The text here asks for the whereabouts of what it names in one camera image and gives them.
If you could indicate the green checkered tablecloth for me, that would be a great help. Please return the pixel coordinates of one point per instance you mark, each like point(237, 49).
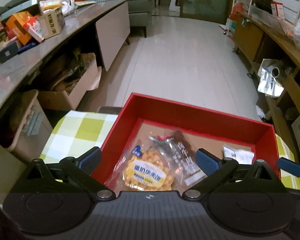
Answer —
point(76, 133)

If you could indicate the long grey counter table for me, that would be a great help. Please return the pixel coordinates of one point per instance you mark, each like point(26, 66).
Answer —
point(13, 71)

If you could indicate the dark beef jerky packet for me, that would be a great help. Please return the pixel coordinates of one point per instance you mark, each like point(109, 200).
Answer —
point(180, 157)

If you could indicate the red cardboard box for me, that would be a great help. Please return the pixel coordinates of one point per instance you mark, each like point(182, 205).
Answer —
point(144, 116)

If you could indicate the wooden shelf unit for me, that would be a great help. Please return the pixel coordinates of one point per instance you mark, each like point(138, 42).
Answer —
point(259, 44)

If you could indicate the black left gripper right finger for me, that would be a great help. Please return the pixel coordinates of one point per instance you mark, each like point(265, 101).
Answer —
point(217, 171)

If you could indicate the clear waffle cookie packet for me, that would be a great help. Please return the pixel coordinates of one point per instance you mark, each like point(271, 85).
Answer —
point(146, 165)

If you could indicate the white pink snack packet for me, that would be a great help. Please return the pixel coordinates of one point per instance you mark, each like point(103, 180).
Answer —
point(241, 156)

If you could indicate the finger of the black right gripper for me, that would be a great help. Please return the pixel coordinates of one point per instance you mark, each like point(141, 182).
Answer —
point(289, 166)

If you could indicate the white plastic bag on counter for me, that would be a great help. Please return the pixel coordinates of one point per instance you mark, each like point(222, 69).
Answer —
point(66, 6)

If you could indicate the grey green sofa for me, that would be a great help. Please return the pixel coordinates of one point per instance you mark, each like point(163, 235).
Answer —
point(140, 13)

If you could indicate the orange box on counter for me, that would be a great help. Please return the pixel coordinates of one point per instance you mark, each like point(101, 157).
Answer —
point(16, 24)

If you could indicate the silver foil bag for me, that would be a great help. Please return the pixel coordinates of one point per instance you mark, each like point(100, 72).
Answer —
point(269, 72)

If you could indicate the open cardboard box under counter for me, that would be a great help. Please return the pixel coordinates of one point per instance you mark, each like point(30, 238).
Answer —
point(69, 89)

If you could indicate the white carton box on counter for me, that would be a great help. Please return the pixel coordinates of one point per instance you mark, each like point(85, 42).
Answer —
point(52, 22)

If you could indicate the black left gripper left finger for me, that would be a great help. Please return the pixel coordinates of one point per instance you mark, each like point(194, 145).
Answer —
point(79, 171)

